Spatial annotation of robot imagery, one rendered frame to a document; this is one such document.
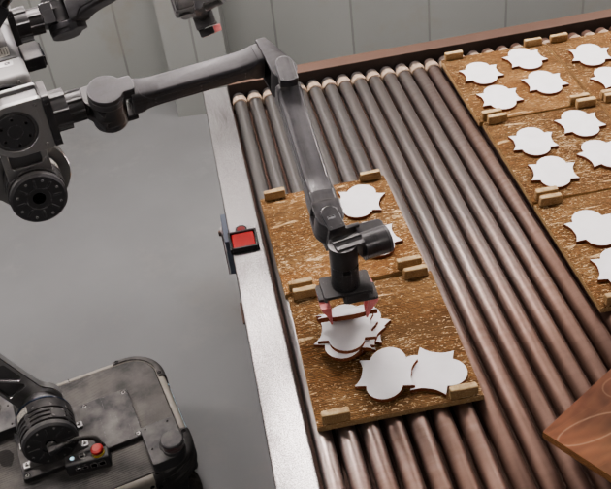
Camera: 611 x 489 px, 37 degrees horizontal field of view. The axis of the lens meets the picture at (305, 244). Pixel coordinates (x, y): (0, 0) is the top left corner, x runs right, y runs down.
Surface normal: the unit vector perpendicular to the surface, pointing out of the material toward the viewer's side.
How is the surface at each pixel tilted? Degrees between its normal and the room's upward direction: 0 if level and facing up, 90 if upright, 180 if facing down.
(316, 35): 90
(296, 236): 0
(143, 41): 90
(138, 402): 0
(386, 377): 7
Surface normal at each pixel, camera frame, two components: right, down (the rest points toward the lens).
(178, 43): 0.05, 0.62
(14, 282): -0.11, -0.78
